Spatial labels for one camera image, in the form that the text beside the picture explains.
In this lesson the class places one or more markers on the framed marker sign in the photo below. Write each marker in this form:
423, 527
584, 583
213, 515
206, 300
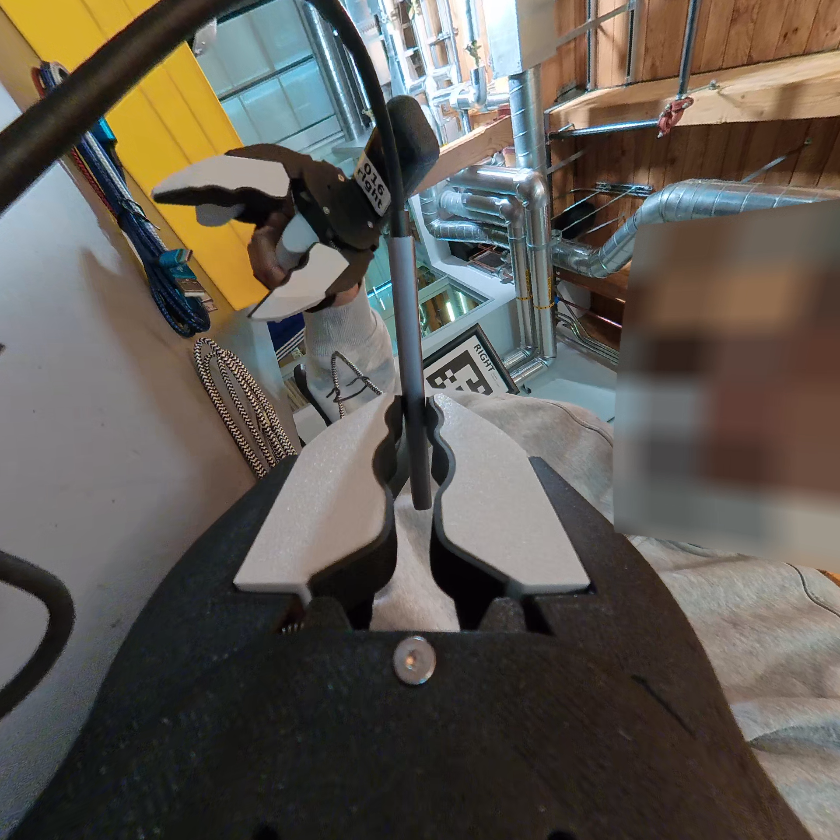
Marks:
459, 374

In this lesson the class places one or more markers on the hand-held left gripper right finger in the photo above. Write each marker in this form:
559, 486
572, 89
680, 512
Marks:
512, 518

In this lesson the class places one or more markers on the yellow plastic bin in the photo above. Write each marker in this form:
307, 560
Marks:
170, 111

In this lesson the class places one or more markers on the silver ventilation pipe cluster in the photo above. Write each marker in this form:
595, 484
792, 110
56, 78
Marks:
525, 197

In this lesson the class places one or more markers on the person's right hand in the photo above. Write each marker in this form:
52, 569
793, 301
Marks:
266, 259

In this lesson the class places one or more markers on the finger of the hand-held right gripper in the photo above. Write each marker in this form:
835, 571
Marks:
302, 282
223, 177

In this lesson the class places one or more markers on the red pipe clamp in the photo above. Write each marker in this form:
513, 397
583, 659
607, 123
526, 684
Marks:
670, 118

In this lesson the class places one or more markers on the wooden beam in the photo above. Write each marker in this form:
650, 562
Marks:
472, 148

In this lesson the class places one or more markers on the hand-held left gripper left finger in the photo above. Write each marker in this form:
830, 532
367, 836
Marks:
321, 512

